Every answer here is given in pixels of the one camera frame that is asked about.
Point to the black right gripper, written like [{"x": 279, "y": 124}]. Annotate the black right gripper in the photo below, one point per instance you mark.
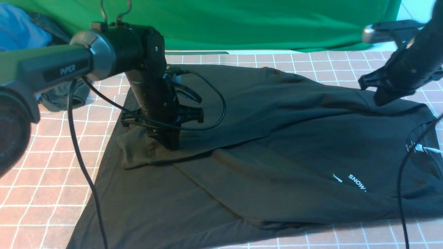
[{"x": 416, "y": 62}]

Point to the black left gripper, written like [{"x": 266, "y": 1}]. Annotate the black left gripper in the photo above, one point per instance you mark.
[{"x": 159, "y": 102}]

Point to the dark gray long-sleeve top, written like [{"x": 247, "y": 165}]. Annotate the dark gray long-sleeve top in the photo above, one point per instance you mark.
[{"x": 290, "y": 155}]

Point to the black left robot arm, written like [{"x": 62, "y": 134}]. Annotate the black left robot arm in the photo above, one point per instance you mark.
[{"x": 99, "y": 53}]

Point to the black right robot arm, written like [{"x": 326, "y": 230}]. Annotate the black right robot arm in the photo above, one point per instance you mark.
[{"x": 434, "y": 26}]

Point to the green backdrop cloth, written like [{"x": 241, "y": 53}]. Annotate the green backdrop cloth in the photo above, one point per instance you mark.
[{"x": 301, "y": 25}]

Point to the dark gray crumpled garment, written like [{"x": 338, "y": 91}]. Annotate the dark gray crumpled garment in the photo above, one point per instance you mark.
[{"x": 55, "y": 100}]

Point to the blue crumpled garment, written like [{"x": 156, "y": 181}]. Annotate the blue crumpled garment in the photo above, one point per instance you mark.
[{"x": 17, "y": 31}]

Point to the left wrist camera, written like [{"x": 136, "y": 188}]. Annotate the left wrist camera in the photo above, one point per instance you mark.
[{"x": 173, "y": 76}]

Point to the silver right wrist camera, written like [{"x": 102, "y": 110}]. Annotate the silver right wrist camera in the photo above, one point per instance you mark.
[{"x": 399, "y": 31}]

